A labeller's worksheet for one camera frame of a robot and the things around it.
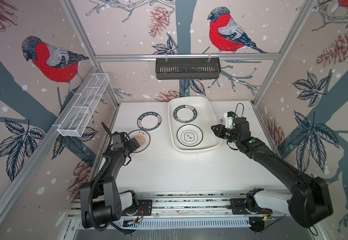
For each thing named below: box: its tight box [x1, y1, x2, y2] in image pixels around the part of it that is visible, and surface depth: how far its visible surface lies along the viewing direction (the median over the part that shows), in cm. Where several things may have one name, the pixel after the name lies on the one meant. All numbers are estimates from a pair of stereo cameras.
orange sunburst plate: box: [128, 129, 151, 153], surface depth 103 cm
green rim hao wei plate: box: [173, 104, 198, 124], surface depth 115 cm
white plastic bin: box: [168, 96, 223, 153], surface depth 109 cm
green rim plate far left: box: [137, 111, 162, 132], surface depth 113 cm
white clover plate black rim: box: [176, 124, 204, 147], surface depth 102 cm
